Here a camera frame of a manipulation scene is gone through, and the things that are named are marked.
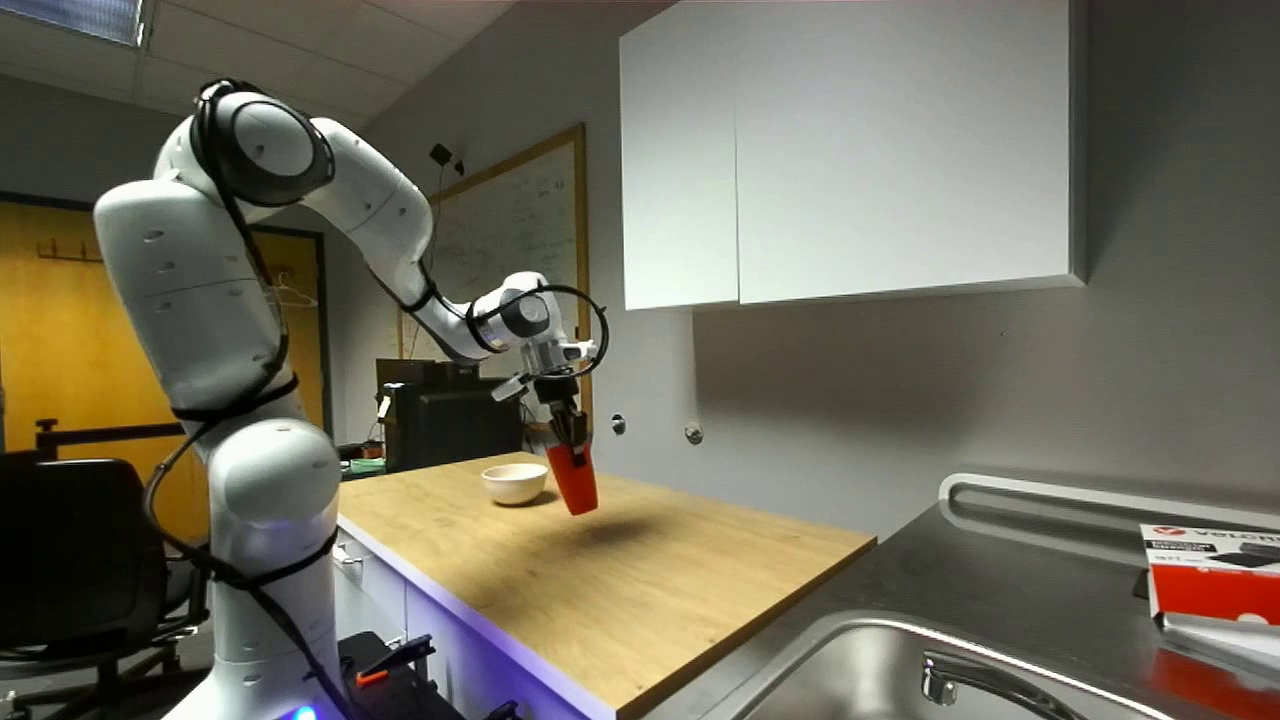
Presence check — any red and white box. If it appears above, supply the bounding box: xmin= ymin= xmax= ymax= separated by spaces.
xmin=1137 ymin=522 xmax=1280 ymax=640

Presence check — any chrome sink faucet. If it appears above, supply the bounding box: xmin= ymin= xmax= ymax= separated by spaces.
xmin=914 ymin=648 xmax=1076 ymax=720

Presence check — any white wall cabinet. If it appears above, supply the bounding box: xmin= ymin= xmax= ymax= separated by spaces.
xmin=615 ymin=0 xmax=1088 ymax=316

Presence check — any ceiling light panel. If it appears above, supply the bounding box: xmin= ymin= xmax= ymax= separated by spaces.
xmin=0 ymin=0 xmax=156 ymax=52

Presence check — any black horizontal bar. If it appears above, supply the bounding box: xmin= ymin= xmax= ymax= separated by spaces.
xmin=31 ymin=412 xmax=190 ymax=460

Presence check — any stainless steel sink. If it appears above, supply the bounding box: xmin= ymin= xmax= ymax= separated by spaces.
xmin=725 ymin=611 xmax=1180 ymax=720

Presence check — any steel backsplash rail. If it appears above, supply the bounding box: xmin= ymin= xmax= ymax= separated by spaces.
xmin=935 ymin=467 xmax=1280 ymax=541

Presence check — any black box appliance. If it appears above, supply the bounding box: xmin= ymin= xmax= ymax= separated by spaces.
xmin=374 ymin=357 xmax=531 ymax=477

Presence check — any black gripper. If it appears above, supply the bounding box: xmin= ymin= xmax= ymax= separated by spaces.
xmin=520 ymin=361 xmax=593 ymax=463

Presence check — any black office chair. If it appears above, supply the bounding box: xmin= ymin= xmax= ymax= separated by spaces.
xmin=0 ymin=448 xmax=183 ymax=678

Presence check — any orange wooden door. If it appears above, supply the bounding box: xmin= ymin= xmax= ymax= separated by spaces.
xmin=0 ymin=192 xmax=335 ymax=547

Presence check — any wood framed whiteboard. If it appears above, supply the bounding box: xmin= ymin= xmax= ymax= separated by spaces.
xmin=396 ymin=123 xmax=598 ymax=394

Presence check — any small white bowl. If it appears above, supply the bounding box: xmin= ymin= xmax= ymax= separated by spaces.
xmin=476 ymin=460 xmax=553 ymax=507

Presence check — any black clamp device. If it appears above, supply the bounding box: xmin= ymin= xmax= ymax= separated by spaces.
xmin=335 ymin=627 xmax=468 ymax=720

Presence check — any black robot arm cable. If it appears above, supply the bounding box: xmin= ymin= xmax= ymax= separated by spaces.
xmin=136 ymin=77 xmax=351 ymax=720

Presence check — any white base cabinet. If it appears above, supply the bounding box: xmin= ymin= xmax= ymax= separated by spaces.
xmin=327 ymin=515 xmax=619 ymax=720

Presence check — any orange plastic cup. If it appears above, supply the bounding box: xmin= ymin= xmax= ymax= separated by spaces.
xmin=543 ymin=445 xmax=605 ymax=522

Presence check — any small black wall camera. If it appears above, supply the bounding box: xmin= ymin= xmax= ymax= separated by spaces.
xmin=425 ymin=135 xmax=471 ymax=182

